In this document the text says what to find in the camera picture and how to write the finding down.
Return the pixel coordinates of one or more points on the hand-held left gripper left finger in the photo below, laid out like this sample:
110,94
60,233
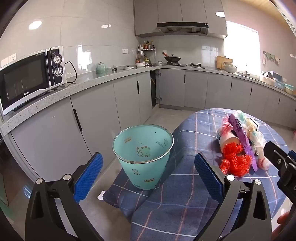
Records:
89,176

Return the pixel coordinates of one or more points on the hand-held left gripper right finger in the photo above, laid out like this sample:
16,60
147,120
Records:
208,178

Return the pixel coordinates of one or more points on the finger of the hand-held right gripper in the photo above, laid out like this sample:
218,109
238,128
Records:
292,154
275,155

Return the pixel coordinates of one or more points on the purple snack packet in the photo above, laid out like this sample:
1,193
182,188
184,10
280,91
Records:
240,132

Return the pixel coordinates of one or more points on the white paper cup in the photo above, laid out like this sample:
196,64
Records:
229,140

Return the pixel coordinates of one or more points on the pastel printed wrapper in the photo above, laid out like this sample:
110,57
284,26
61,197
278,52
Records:
239,115

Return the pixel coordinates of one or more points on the teal plastic trash bin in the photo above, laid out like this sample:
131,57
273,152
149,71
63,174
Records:
143,178

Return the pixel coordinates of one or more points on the person's right hand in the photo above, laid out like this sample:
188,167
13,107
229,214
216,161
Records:
285,219

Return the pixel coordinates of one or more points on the white paper scrap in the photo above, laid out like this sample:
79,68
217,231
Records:
101,196

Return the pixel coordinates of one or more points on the blue plaid tablecloth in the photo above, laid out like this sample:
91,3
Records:
185,208

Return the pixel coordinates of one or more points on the grey base cabinets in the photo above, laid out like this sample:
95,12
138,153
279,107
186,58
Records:
46,139

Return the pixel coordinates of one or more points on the teal plastic container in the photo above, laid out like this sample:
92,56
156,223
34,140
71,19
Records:
289,89

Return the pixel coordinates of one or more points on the white box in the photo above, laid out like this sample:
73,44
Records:
266,78

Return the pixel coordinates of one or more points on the blue cardboard box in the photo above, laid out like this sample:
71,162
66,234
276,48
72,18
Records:
277,77

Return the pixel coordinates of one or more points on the metal sink faucet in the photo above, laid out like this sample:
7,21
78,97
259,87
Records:
246,71

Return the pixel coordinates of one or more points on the grey speckled kitchen countertop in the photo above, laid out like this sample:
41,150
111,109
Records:
92,82

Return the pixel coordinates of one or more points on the green ceramic teapot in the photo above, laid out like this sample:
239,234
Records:
101,69

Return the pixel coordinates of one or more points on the wooden cutting board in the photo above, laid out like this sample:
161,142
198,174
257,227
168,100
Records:
220,61

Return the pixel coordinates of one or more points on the small metal container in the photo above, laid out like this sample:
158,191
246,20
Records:
113,70

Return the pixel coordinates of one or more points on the built-in gas stove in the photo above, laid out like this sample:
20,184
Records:
195,65

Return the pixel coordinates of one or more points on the flat pot lid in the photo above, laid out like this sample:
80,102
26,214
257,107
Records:
128,67

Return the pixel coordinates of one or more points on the bright kitchen window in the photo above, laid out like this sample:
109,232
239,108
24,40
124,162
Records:
240,44

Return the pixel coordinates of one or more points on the silver black microwave oven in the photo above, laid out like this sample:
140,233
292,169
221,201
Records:
23,76

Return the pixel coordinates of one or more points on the white ceramic bowl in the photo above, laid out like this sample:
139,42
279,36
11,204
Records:
140,64

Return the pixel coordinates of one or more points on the black wok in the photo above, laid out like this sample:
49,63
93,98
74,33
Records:
172,59

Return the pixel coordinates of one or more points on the metal corner spice rack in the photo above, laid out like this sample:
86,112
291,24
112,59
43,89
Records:
145,49

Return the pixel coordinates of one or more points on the group of sauce bottles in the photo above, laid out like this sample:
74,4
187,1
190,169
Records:
145,44

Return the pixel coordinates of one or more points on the black range hood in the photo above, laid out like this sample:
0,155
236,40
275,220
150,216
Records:
182,26

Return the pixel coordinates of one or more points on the grey upper cabinets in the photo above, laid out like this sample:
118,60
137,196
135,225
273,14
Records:
175,11

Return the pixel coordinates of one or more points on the hanging wall decoration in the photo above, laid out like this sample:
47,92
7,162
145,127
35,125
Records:
271,56

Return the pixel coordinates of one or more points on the white wall switch plate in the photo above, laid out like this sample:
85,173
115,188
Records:
10,59

